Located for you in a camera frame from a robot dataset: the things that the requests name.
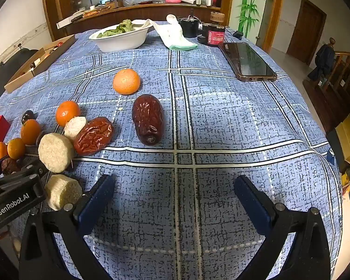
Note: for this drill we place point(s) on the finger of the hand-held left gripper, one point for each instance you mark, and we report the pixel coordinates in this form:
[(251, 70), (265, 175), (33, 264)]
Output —
[(32, 171), (32, 151)]

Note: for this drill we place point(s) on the wooden stair railing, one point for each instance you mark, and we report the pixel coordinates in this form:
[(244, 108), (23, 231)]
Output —
[(344, 73)]

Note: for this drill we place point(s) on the small black charger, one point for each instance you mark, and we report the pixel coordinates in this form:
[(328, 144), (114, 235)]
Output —
[(238, 34)]

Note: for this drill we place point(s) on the blue plaid tablecloth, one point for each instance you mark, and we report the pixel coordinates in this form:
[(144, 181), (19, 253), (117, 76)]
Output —
[(221, 122)]

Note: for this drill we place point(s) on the wooden cabinet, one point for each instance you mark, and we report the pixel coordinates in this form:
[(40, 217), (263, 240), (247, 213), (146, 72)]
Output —
[(163, 11)]

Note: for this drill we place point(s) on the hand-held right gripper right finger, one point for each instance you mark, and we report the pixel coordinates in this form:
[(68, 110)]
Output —
[(252, 201)]

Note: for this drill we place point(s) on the black cup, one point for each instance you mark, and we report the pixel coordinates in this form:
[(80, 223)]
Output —
[(189, 29)]

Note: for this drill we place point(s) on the small dark brown date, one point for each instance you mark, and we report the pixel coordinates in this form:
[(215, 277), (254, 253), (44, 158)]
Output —
[(10, 165)]

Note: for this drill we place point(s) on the small orange kumquat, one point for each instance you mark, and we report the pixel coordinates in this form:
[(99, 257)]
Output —
[(0, 150), (30, 131), (16, 148)]

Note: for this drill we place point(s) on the long white box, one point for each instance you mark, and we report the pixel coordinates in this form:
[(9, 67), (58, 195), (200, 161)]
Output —
[(70, 20)]

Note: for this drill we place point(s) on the brown cardboard tray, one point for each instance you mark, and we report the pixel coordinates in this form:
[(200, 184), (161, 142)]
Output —
[(26, 74)]

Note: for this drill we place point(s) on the wrinkled red date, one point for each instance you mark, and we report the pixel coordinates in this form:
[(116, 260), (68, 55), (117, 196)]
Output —
[(94, 135)]

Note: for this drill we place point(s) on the large dark red date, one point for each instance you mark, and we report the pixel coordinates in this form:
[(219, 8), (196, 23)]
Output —
[(147, 119)]

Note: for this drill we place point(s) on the orange mandarin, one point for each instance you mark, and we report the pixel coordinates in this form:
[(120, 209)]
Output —
[(127, 81), (67, 113)]

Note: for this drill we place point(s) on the red and black jar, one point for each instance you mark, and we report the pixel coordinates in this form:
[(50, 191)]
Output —
[(214, 36)]

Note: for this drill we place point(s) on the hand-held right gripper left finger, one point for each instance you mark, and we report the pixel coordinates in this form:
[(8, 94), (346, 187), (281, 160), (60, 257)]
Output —
[(96, 201)]

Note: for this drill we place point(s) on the green bamboo wall sticker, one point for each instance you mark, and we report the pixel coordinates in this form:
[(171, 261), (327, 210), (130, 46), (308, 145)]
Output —
[(250, 3)]

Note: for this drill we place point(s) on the dark blue jacket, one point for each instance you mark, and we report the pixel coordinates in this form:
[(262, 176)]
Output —
[(323, 59)]

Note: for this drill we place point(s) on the brown wooden door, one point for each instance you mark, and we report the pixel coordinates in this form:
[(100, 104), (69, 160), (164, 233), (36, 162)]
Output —
[(306, 32)]

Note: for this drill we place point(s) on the smartphone in brown case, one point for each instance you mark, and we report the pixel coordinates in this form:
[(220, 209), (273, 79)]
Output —
[(248, 58)]

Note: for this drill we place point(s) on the white cloth with green edge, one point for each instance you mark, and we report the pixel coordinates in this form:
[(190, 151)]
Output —
[(170, 35)]

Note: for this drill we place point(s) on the small bamboo container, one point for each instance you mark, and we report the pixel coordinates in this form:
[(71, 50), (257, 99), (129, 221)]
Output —
[(217, 17)]

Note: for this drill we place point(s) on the white bowl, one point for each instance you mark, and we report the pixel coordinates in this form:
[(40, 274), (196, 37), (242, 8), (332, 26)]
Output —
[(119, 43)]

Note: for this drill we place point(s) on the green leafy vegetables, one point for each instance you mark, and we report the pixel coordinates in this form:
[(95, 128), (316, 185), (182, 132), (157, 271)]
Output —
[(124, 26)]

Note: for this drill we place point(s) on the black sofa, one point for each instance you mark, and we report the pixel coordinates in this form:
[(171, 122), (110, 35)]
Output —
[(5, 73)]

